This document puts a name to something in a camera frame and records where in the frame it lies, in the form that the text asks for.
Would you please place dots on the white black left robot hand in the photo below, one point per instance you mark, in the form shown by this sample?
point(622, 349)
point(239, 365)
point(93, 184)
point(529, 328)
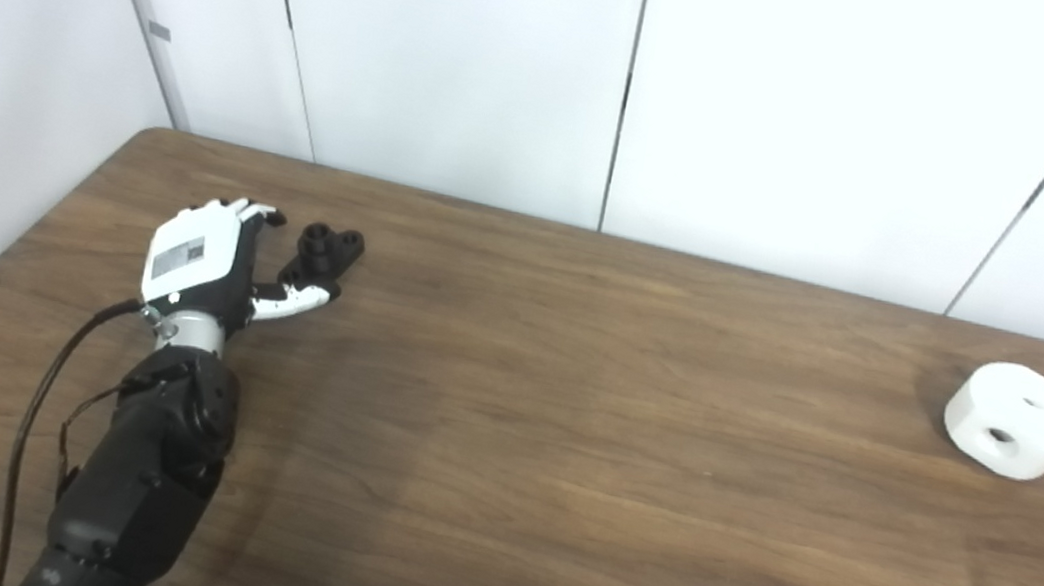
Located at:
point(188, 259)

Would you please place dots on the black flanged holder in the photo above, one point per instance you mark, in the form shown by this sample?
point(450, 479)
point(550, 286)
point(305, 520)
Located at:
point(326, 252)

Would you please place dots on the round white piece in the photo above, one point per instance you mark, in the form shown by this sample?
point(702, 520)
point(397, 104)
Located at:
point(1010, 413)

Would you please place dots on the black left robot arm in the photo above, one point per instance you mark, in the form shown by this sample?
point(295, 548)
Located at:
point(145, 475)

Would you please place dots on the grey wall trim strip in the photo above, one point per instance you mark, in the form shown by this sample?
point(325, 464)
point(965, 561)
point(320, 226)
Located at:
point(141, 6)

